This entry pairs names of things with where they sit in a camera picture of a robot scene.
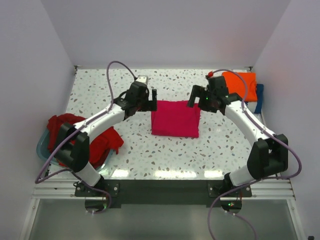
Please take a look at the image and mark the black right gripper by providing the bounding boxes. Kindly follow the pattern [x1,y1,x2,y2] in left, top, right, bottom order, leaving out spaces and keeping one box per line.
[186,85,217,114]

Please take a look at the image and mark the pink t shirt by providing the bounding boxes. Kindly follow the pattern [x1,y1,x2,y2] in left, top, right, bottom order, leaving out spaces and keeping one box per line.
[151,100,201,138]

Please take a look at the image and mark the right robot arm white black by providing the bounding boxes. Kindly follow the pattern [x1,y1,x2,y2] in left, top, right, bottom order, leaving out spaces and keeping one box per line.
[187,76,289,197]

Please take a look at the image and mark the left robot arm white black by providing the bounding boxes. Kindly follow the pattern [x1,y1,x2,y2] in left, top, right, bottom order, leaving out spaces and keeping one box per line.
[52,80,157,196]

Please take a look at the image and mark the orange folded t shirt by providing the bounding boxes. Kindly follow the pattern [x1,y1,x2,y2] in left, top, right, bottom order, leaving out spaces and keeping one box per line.
[222,71,257,102]

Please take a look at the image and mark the blue grey cartoon t shirt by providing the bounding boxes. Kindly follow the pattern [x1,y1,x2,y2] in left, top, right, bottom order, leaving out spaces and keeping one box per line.
[245,83,264,114]

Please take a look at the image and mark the red t shirt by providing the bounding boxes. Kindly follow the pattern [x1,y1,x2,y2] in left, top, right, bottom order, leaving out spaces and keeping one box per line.
[46,113,124,169]

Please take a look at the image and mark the teal plastic basket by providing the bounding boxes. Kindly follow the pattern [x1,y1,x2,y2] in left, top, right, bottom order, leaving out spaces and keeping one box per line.
[36,129,116,172]

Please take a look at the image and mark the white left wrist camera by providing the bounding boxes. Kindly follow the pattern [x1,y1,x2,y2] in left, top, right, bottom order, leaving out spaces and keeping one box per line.
[135,75,149,86]

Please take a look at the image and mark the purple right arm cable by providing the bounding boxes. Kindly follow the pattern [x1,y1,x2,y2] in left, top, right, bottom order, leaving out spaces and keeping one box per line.
[211,69,303,181]

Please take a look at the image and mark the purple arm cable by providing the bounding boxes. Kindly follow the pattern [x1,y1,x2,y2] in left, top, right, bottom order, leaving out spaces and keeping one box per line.
[211,69,303,181]
[34,60,138,185]

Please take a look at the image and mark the black metal base frame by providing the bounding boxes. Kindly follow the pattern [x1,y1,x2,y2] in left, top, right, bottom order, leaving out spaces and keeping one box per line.
[74,178,252,211]

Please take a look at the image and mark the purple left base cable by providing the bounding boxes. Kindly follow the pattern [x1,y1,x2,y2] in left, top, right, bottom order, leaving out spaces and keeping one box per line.
[73,179,113,215]

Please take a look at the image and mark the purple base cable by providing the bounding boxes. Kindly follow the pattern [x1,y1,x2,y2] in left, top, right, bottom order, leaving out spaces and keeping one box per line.
[207,183,258,240]
[73,179,113,215]

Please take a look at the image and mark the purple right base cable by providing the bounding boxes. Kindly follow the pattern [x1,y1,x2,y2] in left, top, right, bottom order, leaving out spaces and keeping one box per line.
[207,183,258,240]

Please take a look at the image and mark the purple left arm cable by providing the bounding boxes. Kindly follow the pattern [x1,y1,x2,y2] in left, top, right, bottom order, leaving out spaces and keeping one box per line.
[34,60,138,185]

